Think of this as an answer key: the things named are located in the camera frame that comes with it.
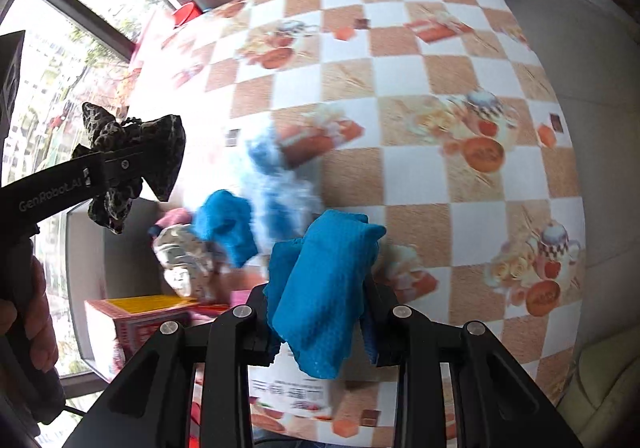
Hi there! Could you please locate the beige knit sock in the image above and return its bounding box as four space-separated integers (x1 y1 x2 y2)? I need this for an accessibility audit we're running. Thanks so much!
152 223 227 305

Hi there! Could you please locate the light blue fluffy cloth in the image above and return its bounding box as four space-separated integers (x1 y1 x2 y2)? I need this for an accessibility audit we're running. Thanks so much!
242 125 326 239

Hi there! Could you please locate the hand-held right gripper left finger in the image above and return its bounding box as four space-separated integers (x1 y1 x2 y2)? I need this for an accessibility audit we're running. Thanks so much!
62 284 282 448

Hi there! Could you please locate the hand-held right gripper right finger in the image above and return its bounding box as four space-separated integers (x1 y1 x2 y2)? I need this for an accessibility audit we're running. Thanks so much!
360 277 584 448

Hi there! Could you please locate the grey storage box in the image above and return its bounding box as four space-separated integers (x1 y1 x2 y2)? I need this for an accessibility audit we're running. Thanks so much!
65 197 241 381

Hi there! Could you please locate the red plastic basin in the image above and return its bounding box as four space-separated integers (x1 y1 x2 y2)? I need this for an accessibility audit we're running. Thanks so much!
170 2 203 28

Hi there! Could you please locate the blue waffle cloth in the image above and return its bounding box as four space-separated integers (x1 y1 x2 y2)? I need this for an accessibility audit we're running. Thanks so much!
192 189 258 269
263 209 387 379

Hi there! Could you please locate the window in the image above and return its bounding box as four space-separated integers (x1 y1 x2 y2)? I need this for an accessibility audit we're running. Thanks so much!
0 0 173 448

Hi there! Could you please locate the leopard print cloth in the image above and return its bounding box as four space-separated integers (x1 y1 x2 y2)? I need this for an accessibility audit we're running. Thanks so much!
70 102 187 235

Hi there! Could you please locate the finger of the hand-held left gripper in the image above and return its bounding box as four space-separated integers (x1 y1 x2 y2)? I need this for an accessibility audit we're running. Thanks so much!
101 144 147 189

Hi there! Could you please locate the pink knit sock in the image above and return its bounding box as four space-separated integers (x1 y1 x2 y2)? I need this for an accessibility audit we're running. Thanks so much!
148 208 196 241

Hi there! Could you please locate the pink patterned cardboard box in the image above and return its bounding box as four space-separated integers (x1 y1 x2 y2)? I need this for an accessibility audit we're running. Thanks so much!
84 294 203 379

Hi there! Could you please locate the white printed paper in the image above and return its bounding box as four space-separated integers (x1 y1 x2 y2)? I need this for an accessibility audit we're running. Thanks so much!
247 368 335 422

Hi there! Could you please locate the beige cushion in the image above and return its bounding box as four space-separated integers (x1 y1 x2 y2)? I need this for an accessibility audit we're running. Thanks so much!
555 340 640 448

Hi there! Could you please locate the person's left hand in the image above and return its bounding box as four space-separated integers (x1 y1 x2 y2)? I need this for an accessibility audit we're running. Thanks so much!
0 253 60 377

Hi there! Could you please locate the checkered printed tablecloth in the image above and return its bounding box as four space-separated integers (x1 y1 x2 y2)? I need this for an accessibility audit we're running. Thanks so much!
127 0 587 448

